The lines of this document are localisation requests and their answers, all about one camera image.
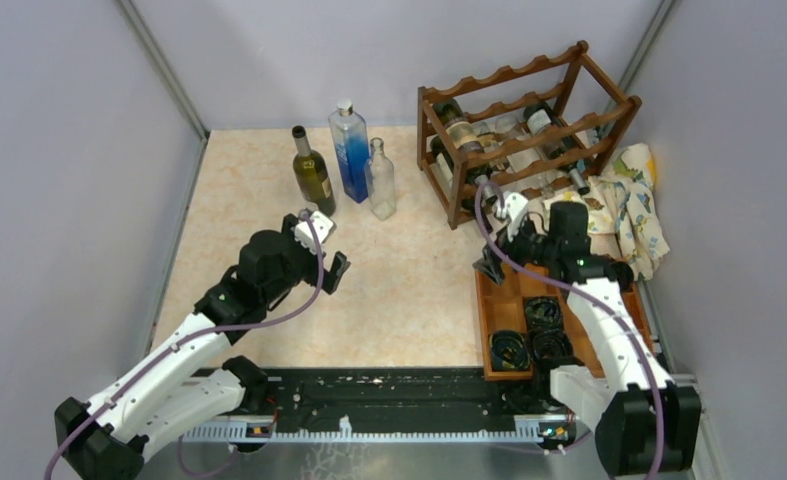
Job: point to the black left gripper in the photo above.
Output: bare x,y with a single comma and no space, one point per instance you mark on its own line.
331,278

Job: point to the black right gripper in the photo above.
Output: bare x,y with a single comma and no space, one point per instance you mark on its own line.
490,264

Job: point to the clear whisky bottle black label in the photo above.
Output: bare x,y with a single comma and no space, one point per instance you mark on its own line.
489,141

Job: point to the green wine bottle dark label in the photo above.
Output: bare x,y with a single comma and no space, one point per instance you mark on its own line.
464,138

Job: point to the green wine bottle grey capsule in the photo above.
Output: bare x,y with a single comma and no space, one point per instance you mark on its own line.
540,116

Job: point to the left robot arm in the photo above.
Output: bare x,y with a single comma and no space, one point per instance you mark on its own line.
114,433

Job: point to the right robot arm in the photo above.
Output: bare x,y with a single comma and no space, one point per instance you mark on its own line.
642,420

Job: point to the green wine bottle far left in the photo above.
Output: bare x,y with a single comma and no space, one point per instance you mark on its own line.
312,174

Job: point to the clear empty glass bottle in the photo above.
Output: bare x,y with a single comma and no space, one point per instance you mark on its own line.
379,173

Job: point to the wooden wine rack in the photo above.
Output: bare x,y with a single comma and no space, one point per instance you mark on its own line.
597,134

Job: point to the clear blue vodka bottle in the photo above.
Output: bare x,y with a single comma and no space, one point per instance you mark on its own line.
349,135

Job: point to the wooden compartment tray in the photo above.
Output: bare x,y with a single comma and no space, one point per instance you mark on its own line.
501,307

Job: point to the rolled green patterned tie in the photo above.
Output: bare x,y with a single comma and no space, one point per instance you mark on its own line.
542,313

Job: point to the rolled dark patterned tie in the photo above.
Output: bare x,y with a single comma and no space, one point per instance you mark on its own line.
508,352

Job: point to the rolled dark striped tie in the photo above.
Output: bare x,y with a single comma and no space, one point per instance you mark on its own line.
550,344

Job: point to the black rolled belt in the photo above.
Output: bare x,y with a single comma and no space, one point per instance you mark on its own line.
624,275

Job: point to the dinosaur print cloth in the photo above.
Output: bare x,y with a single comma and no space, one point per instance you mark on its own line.
622,218

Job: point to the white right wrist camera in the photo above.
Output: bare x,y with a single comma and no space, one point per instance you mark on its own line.
512,208

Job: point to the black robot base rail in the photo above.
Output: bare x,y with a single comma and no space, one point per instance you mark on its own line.
443,402

